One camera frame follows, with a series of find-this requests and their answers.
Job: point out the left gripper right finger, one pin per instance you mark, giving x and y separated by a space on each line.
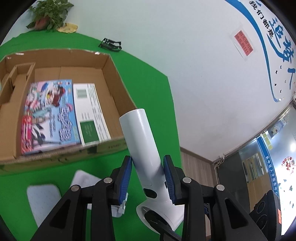
228 219

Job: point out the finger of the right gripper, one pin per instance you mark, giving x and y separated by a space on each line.
161 226

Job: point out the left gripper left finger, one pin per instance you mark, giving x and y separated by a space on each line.
67 220

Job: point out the white folding phone stand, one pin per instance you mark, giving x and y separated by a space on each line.
106 196

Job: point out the white lint roller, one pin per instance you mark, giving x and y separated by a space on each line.
147 163

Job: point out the white green medicine box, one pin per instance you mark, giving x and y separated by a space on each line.
89 116

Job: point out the colourful children's book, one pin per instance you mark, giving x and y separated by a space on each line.
49 120

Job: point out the brown cardboard box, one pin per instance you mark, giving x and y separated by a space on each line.
81 67

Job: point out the cardboard divider insert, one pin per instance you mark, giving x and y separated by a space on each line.
13 96

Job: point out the green table cloth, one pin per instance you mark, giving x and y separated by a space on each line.
148 88

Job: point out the yellow cloth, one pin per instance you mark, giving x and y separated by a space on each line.
68 28

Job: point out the potted plant red pot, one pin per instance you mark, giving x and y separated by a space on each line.
48 15

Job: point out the red wall notice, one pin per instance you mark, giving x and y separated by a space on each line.
242 42

